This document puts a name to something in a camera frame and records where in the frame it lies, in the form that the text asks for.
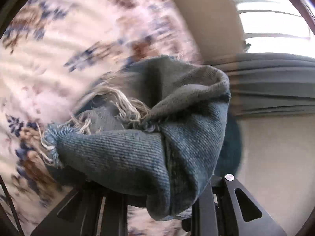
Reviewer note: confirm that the right grey striped curtain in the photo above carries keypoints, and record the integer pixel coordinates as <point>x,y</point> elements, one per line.
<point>270,83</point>

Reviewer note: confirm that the floral quilted bedspread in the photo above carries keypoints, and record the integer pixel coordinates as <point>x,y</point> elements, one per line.
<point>51,52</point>

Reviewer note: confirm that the light blue ripped denim shorts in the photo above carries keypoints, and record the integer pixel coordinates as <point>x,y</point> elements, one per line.
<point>153,129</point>

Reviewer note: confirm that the window with white frame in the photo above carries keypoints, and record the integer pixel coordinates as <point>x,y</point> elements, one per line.
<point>275,26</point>

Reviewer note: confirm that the dark teal velvet pillow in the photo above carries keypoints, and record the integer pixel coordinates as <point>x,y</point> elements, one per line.
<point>230,156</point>

